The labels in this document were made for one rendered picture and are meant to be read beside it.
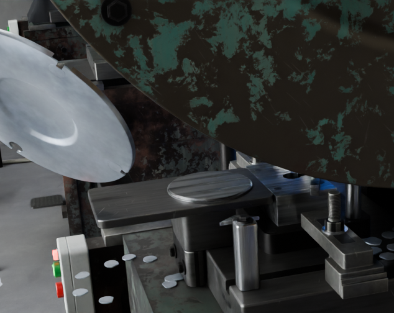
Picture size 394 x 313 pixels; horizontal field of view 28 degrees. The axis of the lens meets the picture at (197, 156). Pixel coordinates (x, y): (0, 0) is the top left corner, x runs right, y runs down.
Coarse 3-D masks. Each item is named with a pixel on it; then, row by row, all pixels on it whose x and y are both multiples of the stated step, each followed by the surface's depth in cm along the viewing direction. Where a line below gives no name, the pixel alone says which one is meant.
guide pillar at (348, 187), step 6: (348, 186) 110; (354, 186) 109; (360, 186) 110; (348, 192) 110; (354, 192) 109; (360, 192) 110; (348, 198) 110; (354, 198) 110; (360, 198) 110; (348, 204) 110; (354, 204) 110; (360, 204) 110; (348, 210) 111; (354, 210) 110; (360, 210) 111; (348, 216) 111; (354, 216) 110; (360, 216) 111
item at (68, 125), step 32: (0, 32) 90; (0, 64) 95; (32, 64) 92; (0, 96) 103; (32, 96) 100; (64, 96) 95; (96, 96) 91; (0, 128) 110; (32, 128) 107; (64, 128) 103; (96, 128) 97; (128, 128) 95; (32, 160) 114; (64, 160) 109; (96, 160) 104; (128, 160) 100
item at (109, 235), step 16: (144, 224) 139; (160, 224) 138; (96, 240) 139; (112, 240) 135; (96, 256) 136; (112, 256) 137; (96, 272) 137; (112, 272) 138; (96, 288) 138; (112, 288) 138; (96, 304) 139; (112, 304) 139; (128, 304) 141
